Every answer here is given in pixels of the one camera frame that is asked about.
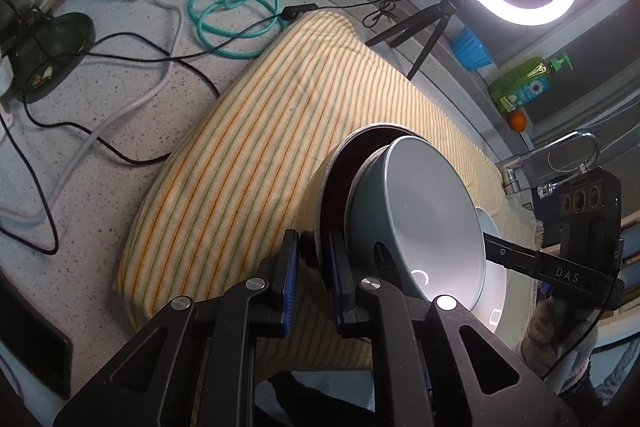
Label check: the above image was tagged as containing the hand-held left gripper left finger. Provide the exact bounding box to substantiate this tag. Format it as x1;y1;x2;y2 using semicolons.
52;229;301;427

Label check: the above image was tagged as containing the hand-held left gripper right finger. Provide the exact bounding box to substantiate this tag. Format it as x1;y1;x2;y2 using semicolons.
327;229;581;427

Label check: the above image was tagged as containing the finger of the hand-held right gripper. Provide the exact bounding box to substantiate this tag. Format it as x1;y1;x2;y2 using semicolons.
482;232;543;278

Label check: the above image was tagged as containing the white plate grey leaf pattern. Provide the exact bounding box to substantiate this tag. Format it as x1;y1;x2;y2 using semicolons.
470;207;511;333

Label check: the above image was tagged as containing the light green bowl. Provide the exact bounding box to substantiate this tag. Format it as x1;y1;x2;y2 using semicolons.
345;136;487;314

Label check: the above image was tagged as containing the large stainless steel bowl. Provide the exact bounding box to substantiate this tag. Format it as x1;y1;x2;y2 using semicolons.
302;123;431;343

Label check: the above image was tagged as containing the person's right hand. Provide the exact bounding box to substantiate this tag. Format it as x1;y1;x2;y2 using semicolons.
520;294;598;363

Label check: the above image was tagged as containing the chrome faucet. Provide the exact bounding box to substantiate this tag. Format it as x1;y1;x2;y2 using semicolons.
496;129;600;195

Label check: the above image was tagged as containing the green dish soap bottle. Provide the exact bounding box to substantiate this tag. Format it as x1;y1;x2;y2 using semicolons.
489;53;572;114

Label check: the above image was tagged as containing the yellow striped cloth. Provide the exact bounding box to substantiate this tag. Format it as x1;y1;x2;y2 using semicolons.
114;11;501;370

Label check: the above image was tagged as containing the blue ribbed cup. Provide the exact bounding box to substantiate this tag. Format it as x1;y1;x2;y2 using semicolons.
450;28;493;70

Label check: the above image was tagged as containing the black flat device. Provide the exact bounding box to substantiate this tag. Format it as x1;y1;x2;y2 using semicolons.
0;277;73;400

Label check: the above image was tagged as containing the dark green holder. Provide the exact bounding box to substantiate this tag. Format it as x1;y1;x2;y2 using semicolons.
10;12;96;102

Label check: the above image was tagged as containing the white cable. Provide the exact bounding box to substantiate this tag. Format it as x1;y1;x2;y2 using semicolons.
0;0;273;233

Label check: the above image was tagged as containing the black ring light cable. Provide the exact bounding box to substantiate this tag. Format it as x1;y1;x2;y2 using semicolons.
82;0;463;58

